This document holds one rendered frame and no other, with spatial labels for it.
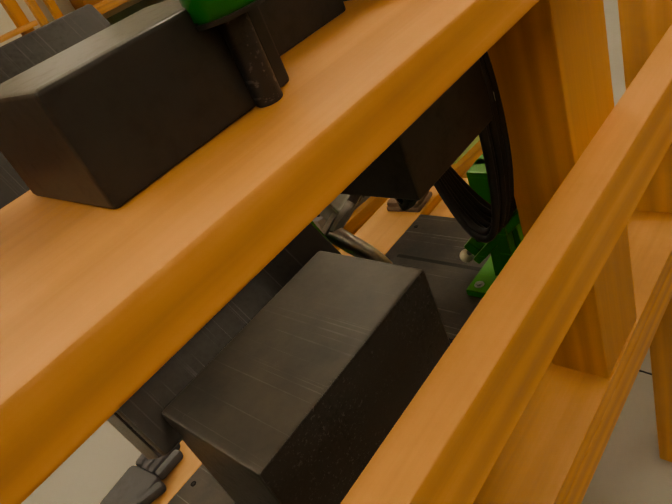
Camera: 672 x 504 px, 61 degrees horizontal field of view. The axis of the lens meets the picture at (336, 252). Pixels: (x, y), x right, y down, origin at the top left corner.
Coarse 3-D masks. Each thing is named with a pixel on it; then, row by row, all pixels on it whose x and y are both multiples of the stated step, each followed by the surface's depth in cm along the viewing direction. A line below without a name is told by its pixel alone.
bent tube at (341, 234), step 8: (328, 224) 89; (328, 232) 90; (336, 232) 90; (344, 232) 90; (336, 240) 90; (344, 240) 90; (352, 240) 90; (360, 240) 90; (344, 248) 90; (352, 248) 90; (360, 248) 90; (368, 248) 90; (360, 256) 90; (368, 256) 90; (376, 256) 90; (384, 256) 91
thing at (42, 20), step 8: (24, 0) 532; (32, 0) 532; (48, 0) 503; (72, 0) 548; (80, 0) 533; (88, 0) 534; (96, 0) 538; (104, 0) 535; (112, 0) 536; (120, 0) 541; (128, 0) 546; (32, 8) 533; (48, 8) 508; (56, 8) 508; (96, 8) 527; (104, 8) 532; (112, 8) 537; (40, 16) 538; (56, 16) 509; (40, 24) 543
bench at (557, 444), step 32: (640, 224) 113; (640, 256) 106; (640, 288) 100; (640, 320) 95; (640, 352) 99; (544, 384) 92; (576, 384) 89; (608, 384) 87; (544, 416) 87; (576, 416) 85; (608, 416) 90; (512, 448) 85; (544, 448) 83; (576, 448) 81; (512, 480) 81; (544, 480) 79; (576, 480) 83
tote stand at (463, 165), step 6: (480, 144) 182; (474, 150) 180; (480, 150) 180; (468, 156) 178; (474, 156) 179; (462, 162) 177; (468, 162) 178; (456, 168) 175; (462, 168) 177; (468, 168) 179; (462, 174) 178
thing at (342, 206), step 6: (336, 198) 90; (342, 198) 90; (330, 204) 89; (336, 204) 89; (342, 204) 89; (348, 204) 89; (354, 204) 89; (336, 210) 89; (342, 210) 89; (348, 210) 89; (342, 216) 88; (348, 216) 89; (336, 222) 88; (342, 222) 89; (330, 228) 89; (336, 228) 89
